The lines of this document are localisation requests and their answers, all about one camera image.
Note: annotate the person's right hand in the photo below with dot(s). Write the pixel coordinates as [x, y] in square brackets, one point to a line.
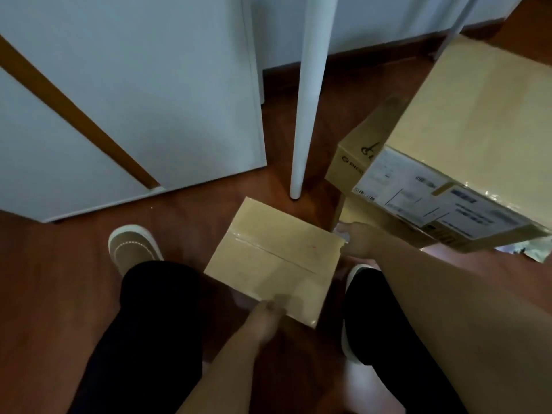
[364, 241]

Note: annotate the person's left hand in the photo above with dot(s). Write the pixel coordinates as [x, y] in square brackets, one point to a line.
[265, 321]

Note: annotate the cardboard box with white labels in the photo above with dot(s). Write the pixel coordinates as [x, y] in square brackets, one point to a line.
[353, 211]

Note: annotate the cardboard box with handwritten marks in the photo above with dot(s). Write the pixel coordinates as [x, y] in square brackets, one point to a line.
[276, 258]

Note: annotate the cardboard box with dashed label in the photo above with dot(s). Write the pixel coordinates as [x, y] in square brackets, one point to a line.
[340, 168]

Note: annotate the long cardboard box end labels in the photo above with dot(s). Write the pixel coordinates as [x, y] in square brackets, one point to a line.
[474, 125]

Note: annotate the paper pieces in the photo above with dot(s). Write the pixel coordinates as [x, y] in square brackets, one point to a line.
[539, 252]

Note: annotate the person's right forearm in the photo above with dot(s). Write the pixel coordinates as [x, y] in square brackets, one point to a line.
[465, 332]

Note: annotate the person's left forearm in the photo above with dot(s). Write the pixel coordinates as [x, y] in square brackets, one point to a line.
[224, 383]

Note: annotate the person's right beige shoe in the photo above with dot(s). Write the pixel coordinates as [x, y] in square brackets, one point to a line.
[347, 340]

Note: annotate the person's beige shoe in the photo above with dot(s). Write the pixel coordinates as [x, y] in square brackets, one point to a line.
[347, 340]
[131, 245]

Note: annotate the person's black trousers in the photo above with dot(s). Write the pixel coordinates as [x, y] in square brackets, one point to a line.
[151, 332]

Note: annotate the person's left beige shoe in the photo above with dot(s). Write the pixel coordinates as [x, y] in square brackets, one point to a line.
[131, 245]

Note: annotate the white cabinet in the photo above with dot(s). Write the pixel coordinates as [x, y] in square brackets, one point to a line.
[172, 81]

